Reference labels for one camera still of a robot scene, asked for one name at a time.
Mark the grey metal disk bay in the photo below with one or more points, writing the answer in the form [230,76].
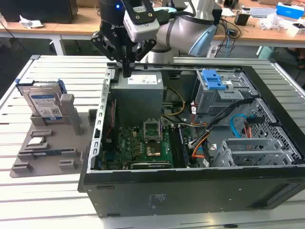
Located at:
[250,144]

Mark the green motherboard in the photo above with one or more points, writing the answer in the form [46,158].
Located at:
[128,143]

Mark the black graphics card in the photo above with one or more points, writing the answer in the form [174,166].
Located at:
[150,165]

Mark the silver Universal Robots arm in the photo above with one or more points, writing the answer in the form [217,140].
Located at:
[181,31]

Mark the crumpled clear plastic bag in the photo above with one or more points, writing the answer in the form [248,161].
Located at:
[271,21]

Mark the CPU socket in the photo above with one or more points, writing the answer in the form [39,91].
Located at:
[153,151]

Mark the black RAM slots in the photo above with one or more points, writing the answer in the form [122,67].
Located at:
[175,145]

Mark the grey laptop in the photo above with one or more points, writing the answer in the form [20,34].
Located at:
[262,12]

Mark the teal bin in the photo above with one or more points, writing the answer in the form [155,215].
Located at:
[264,52]

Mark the silver CPU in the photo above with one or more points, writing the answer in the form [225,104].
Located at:
[36,141]

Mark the crumpled white paper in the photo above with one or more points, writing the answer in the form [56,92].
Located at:
[31,22]

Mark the RAM stick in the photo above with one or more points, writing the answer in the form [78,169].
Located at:
[47,152]

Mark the grey parts rack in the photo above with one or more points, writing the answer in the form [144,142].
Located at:
[64,143]

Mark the grey power supply unit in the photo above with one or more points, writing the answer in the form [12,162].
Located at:
[138,100]

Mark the black open PC case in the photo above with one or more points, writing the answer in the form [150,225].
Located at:
[190,193]

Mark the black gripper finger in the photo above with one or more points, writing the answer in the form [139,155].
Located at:
[104,45]
[143,48]

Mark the grey drive cage blue latch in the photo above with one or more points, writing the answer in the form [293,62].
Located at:
[214,100]

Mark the black pen holder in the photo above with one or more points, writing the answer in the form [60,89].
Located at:
[241,19]

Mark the blue cardboard box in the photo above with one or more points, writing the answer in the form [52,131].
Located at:
[290,9]

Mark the hard disk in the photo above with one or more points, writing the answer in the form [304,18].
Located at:
[45,102]

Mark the white small box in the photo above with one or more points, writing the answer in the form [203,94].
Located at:
[296,28]

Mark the wooden desk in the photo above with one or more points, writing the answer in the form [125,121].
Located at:
[238,35]
[28,29]

